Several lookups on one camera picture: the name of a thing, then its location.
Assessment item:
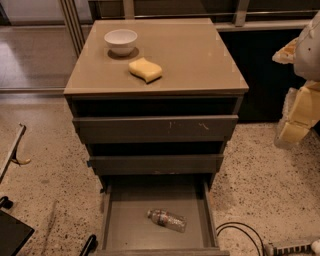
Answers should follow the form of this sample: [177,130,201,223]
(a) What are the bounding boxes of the white ceramic bowl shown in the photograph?
[104,29,138,56]

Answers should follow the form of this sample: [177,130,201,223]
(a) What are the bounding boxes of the yellow sponge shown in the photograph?
[129,57,162,83]

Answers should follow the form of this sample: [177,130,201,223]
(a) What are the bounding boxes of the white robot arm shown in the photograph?
[272,11,320,147]

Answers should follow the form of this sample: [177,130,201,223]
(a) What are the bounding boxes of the black handle near drawer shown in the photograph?
[79,234,98,256]

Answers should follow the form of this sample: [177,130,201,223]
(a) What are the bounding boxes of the metal window railing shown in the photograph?
[88,0,320,24]

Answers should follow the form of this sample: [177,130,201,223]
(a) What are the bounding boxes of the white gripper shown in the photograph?
[272,38,320,143]

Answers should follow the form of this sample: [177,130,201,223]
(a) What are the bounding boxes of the metal frame with hook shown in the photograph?
[0,124,31,183]

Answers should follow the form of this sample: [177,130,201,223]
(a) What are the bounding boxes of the grey drawer cabinet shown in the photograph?
[63,17,250,191]

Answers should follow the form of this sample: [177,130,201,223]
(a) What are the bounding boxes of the white power strip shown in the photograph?
[264,238,319,256]

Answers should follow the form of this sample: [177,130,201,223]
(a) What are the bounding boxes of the black floor cable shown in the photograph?
[215,221,266,256]

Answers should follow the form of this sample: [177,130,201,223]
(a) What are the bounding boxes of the grey top drawer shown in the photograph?
[73,115,238,144]

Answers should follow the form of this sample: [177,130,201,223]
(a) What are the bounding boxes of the grey open bottom drawer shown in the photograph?
[96,176,230,256]

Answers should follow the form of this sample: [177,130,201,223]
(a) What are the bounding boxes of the black panel bottom left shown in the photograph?
[0,211,34,256]

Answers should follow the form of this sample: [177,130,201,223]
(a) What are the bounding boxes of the clear plastic water bottle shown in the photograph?
[147,209,187,233]

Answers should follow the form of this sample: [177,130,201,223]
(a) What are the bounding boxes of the grey middle drawer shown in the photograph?
[89,154,223,176]

